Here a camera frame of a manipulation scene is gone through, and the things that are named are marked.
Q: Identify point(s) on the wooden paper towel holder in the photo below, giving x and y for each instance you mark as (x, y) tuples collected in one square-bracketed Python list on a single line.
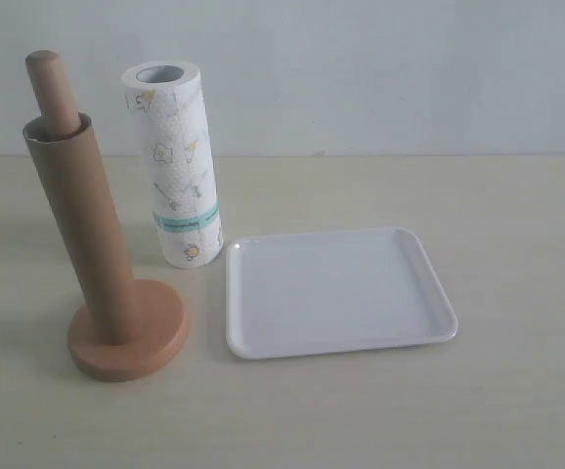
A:
[(164, 320)]

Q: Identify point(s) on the patterned white paper towel roll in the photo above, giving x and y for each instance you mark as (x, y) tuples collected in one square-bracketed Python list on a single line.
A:
[(171, 133)]

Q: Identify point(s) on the brown cardboard tube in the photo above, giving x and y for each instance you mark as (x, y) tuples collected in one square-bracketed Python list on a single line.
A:
[(74, 179)]

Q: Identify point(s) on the white rectangular tray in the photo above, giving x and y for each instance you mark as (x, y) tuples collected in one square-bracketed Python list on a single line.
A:
[(293, 295)]

